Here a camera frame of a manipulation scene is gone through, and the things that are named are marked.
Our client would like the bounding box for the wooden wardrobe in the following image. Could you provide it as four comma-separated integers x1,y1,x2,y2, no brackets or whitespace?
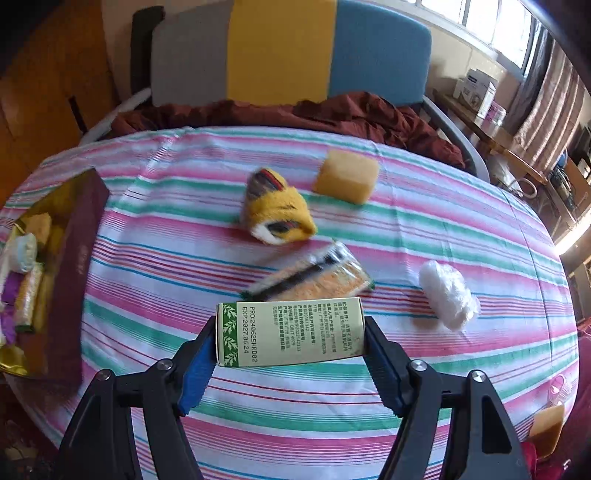
0,0,121,195

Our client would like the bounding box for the patterned curtain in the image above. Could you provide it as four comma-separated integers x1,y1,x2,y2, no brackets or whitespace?
505,23,586,174

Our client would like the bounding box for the yellow patterned sock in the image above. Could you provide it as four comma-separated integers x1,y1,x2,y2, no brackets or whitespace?
243,168,318,245

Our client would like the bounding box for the striped bedsheet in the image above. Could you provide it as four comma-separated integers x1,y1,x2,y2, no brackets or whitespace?
0,124,583,480

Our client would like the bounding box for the dark red blanket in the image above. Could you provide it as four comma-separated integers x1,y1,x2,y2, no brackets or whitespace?
111,91,466,169

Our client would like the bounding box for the pink container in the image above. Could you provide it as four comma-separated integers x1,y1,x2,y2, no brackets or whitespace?
482,102,506,127

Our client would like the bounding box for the white fluffy sock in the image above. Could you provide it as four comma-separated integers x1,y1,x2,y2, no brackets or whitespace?
418,260,481,330

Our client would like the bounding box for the wooden shelf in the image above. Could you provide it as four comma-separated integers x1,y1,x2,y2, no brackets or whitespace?
545,134,591,241

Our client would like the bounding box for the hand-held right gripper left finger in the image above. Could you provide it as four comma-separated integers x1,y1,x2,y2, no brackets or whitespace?
58,316,218,480

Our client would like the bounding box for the dark red gift box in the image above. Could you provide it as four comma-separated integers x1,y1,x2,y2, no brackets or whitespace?
0,167,112,381

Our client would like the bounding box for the green paper box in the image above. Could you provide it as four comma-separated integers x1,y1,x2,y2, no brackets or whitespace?
215,296,368,368

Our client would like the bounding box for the white rolled sock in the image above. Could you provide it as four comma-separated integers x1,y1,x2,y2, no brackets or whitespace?
7,233,38,273

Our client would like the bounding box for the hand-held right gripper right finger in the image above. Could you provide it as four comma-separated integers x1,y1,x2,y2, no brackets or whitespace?
364,316,532,480

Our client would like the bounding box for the purple snack packet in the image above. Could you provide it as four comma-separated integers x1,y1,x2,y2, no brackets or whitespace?
0,305,21,344
2,272,24,305

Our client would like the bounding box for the grey bed rail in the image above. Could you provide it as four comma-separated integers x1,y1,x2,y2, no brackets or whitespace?
78,88,153,145
422,95,492,183

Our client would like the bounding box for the white cardboard box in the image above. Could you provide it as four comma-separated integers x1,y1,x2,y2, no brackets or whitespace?
452,68,498,118

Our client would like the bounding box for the pink plastic object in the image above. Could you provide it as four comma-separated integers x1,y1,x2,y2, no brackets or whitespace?
547,375,575,407

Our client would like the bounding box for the window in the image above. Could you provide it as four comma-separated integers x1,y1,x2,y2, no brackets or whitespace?
416,0,536,77

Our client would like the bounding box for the yellow sponge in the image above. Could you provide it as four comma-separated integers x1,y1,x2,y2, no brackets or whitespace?
311,150,380,206
529,404,566,460

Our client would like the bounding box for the grey yellow blue headboard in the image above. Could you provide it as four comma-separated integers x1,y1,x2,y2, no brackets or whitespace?
150,0,432,109

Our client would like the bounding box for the wooden desk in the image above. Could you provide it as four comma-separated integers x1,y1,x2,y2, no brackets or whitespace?
434,90,561,185

